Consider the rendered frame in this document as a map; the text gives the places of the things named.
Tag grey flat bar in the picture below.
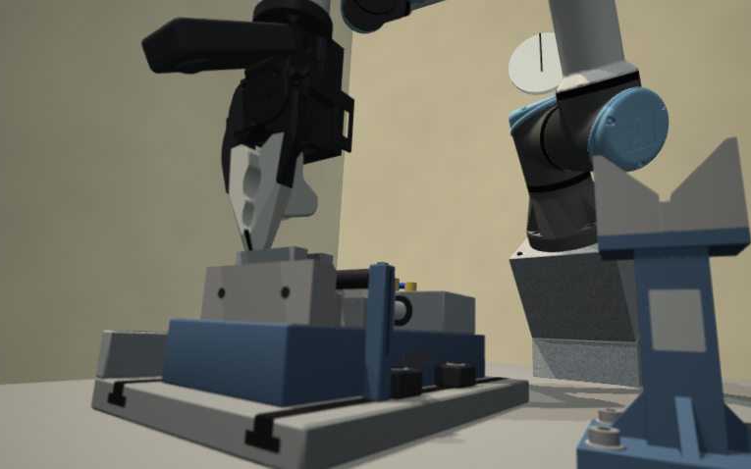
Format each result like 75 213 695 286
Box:
334 292 343 327

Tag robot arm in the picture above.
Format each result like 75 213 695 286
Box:
141 0 669 252

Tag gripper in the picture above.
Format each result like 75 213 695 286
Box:
221 0 354 251

